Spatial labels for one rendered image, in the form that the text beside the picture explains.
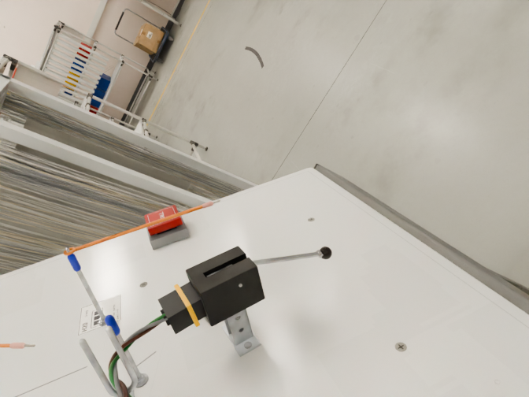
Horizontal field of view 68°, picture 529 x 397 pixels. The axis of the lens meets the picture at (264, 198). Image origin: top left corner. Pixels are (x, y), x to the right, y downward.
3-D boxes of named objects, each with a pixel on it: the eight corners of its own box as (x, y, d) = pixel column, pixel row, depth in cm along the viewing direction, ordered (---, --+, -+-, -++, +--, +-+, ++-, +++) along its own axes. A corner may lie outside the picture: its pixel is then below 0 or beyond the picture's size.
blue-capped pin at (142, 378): (149, 382, 38) (117, 317, 33) (135, 391, 37) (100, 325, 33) (146, 371, 39) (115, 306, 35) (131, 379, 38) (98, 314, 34)
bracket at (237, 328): (261, 345, 39) (251, 308, 37) (240, 357, 38) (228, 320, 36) (242, 317, 43) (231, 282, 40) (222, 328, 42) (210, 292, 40)
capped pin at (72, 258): (113, 319, 46) (76, 245, 41) (102, 328, 45) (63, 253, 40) (107, 314, 47) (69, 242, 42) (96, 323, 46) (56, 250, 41)
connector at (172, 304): (221, 306, 36) (215, 291, 35) (172, 335, 34) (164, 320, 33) (209, 289, 38) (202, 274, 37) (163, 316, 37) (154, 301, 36)
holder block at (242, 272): (265, 298, 37) (257, 265, 35) (211, 327, 35) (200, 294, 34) (246, 276, 41) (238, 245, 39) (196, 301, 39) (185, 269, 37)
